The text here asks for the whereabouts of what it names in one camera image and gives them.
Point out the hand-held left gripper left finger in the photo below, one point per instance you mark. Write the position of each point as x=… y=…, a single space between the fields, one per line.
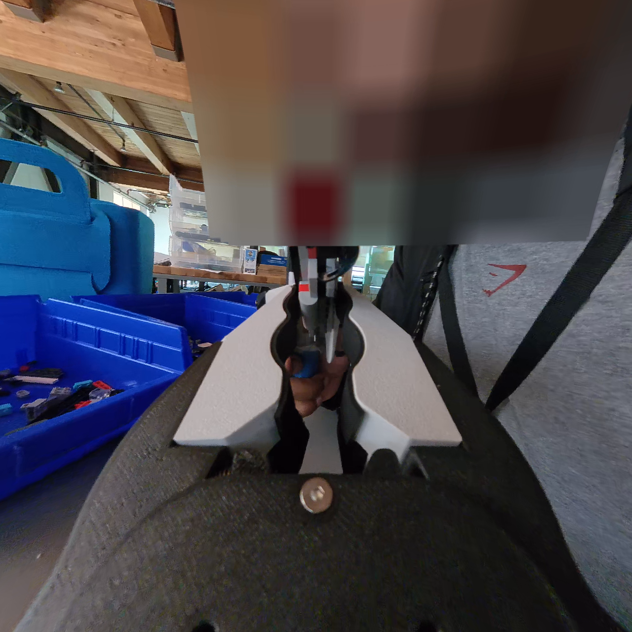
x=237 y=390

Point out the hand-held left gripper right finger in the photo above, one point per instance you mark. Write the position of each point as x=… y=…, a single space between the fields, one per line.
x=400 y=395

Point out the toy brick assembly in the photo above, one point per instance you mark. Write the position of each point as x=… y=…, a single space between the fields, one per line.
x=308 y=291

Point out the person's right hand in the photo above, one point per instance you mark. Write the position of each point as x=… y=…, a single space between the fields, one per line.
x=316 y=390

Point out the blue plastic bin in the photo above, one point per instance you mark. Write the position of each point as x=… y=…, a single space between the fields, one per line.
x=74 y=444
x=217 y=316

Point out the wooden workbench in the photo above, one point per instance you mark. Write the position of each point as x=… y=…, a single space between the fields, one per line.
x=207 y=274

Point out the small printed card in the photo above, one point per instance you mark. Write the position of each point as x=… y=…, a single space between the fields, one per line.
x=250 y=261

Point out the dark blue carton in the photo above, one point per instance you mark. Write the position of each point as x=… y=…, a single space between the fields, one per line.
x=272 y=261

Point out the grey sweatshirt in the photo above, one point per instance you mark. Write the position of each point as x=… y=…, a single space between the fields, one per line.
x=543 y=345

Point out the blue felt bag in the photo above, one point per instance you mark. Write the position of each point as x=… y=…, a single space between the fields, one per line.
x=133 y=247
x=44 y=237

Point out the pile of loose toy bricks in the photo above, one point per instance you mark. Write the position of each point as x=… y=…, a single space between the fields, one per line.
x=59 y=400

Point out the clear plastic drawer organizer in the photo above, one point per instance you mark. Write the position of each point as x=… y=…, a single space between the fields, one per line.
x=187 y=217

